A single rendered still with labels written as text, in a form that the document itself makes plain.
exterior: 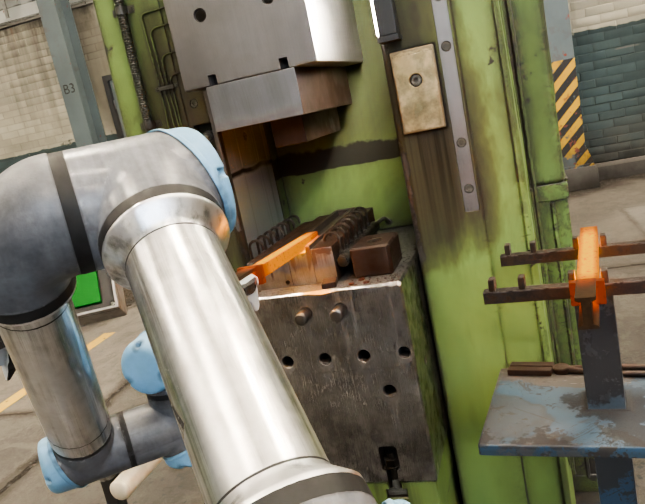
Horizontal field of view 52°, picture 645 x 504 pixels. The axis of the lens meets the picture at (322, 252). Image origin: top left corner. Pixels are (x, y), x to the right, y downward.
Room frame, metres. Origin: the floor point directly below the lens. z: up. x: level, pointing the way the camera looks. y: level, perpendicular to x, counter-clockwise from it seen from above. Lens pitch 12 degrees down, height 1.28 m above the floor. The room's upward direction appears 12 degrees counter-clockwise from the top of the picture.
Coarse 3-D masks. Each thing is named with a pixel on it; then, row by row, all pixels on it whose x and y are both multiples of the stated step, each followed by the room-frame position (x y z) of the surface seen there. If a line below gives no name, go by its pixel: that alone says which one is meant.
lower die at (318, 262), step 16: (352, 208) 1.77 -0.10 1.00; (368, 208) 1.77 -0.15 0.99; (304, 224) 1.80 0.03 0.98; (288, 240) 1.56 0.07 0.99; (320, 240) 1.47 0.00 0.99; (336, 240) 1.43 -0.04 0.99; (304, 256) 1.40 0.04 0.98; (320, 256) 1.39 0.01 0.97; (336, 256) 1.40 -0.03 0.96; (272, 272) 1.43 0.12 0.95; (288, 272) 1.41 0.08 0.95; (304, 272) 1.40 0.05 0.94; (320, 272) 1.39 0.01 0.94; (336, 272) 1.38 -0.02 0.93; (272, 288) 1.43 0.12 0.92
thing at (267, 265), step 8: (312, 232) 1.49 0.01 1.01; (296, 240) 1.41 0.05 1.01; (304, 240) 1.41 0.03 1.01; (280, 248) 1.34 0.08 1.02; (288, 248) 1.32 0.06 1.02; (296, 248) 1.35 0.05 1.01; (304, 248) 1.40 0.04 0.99; (272, 256) 1.26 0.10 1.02; (280, 256) 1.27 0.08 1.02; (288, 256) 1.30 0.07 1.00; (256, 264) 1.20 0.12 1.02; (264, 264) 1.19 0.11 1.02; (272, 264) 1.22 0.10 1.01; (280, 264) 1.26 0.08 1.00; (240, 272) 1.13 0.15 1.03; (248, 272) 1.12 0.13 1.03; (256, 272) 1.15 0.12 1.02; (264, 272) 1.18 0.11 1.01; (240, 280) 1.09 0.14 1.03; (264, 280) 1.15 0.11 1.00
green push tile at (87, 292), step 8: (96, 272) 1.41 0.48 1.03; (80, 280) 1.40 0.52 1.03; (88, 280) 1.40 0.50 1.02; (96, 280) 1.40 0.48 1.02; (80, 288) 1.39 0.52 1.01; (88, 288) 1.39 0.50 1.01; (96, 288) 1.39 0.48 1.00; (72, 296) 1.38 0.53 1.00; (80, 296) 1.38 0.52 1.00; (88, 296) 1.38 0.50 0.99; (96, 296) 1.38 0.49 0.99; (80, 304) 1.37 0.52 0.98; (88, 304) 1.37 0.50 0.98
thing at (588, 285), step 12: (588, 228) 1.19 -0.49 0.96; (588, 240) 1.11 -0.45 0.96; (588, 252) 1.04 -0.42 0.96; (588, 264) 0.98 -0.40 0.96; (576, 276) 0.94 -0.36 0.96; (588, 276) 0.92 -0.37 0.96; (576, 288) 0.85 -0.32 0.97; (588, 288) 0.84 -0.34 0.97; (600, 288) 0.88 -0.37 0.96; (576, 300) 0.82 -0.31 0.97; (588, 300) 0.81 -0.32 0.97; (600, 300) 0.88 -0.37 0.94; (588, 312) 0.81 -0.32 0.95; (588, 324) 0.81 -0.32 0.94
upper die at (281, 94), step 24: (288, 72) 1.38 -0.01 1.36; (312, 72) 1.49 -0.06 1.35; (336, 72) 1.68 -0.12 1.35; (216, 96) 1.44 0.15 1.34; (240, 96) 1.42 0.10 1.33; (264, 96) 1.40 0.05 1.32; (288, 96) 1.39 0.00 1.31; (312, 96) 1.46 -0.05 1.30; (336, 96) 1.64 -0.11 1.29; (216, 120) 1.44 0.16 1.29; (240, 120) 1.42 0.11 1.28; (264, 120) 1.41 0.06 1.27
